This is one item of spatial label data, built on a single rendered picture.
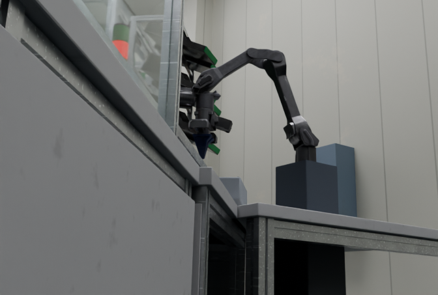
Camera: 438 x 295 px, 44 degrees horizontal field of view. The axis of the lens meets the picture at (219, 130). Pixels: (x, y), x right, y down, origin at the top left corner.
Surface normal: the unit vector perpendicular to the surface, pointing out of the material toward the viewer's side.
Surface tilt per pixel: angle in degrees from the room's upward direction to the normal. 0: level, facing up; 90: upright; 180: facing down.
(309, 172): 90
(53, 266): 90
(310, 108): 90
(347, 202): 90
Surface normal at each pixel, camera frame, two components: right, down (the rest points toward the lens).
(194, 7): -0.81, -0.19
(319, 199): 0.59, -0.22
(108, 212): 0.99, -0.01
